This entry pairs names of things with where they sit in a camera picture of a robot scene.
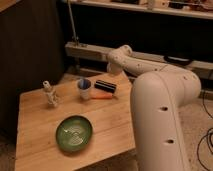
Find black handle on beam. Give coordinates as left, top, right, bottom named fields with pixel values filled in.
left=163, top=56, right=193, bottom=66

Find black whiteboard eraser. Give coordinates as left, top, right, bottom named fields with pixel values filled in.
left=94, top=80, right=117, bottom=93

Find black cables on floor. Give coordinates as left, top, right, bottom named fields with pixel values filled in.
left=195, top=69, right=213, bottom=171

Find white cup with blue inside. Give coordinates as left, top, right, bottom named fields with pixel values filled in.
left=77, top=78, right=91, bottom=100

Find grey wall shelf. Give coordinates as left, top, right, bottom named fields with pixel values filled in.
left=61, top=0, right=213, bottom=20

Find green round plate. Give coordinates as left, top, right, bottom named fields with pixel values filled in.
left=55, top=115, right=93, bottom=153

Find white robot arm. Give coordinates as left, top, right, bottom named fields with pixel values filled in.
left=107, top=45, right=201, bottom=171

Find small white figurine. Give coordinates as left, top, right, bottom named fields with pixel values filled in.
left=43, top=81, right=58, bottom=107

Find metal vertical pole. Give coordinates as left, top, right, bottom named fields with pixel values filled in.
left=67, top=0, right=79, bottom=46

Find orange marker pen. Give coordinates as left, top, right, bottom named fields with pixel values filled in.
left=91, top=94, right=117, bottom=99

